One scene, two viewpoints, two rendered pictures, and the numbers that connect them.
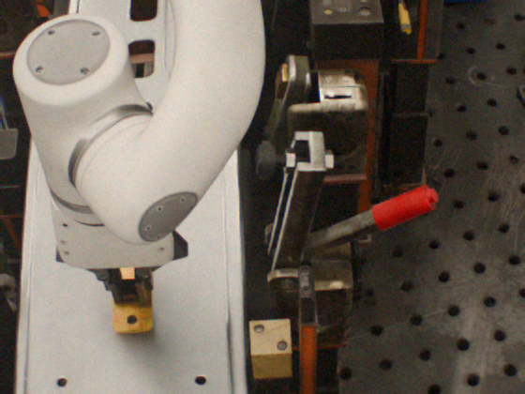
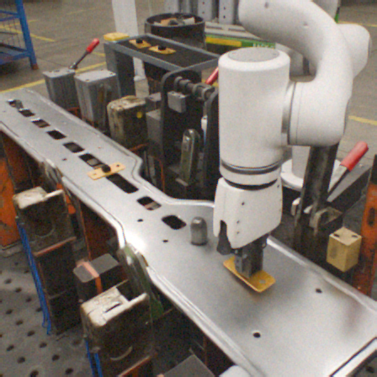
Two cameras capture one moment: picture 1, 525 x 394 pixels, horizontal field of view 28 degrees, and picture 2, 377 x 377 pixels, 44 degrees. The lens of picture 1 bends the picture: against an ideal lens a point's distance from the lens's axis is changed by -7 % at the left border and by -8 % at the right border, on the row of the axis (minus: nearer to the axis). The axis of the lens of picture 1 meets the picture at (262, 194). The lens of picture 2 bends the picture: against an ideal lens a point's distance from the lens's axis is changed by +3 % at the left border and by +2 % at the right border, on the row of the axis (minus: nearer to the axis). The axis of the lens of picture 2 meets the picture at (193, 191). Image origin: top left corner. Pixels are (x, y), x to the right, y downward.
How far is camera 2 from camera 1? 0.67 m
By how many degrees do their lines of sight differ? 36
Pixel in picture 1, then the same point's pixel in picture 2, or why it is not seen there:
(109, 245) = (261, 213)
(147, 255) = (274, 217)
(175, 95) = (335, 40)
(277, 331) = (345, 232)
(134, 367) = (284, 304)
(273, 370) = (352, 258)
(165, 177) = (347, 85)
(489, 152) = not seen: hidden behind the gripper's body
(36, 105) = (262, 75)
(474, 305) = not seen: hidden behind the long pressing
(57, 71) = (261, 57)
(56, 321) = (222, 309)
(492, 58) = not seen: hidden behind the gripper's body
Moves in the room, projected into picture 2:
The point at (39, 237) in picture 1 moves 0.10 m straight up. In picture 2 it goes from (172, 282) to (168, 230)
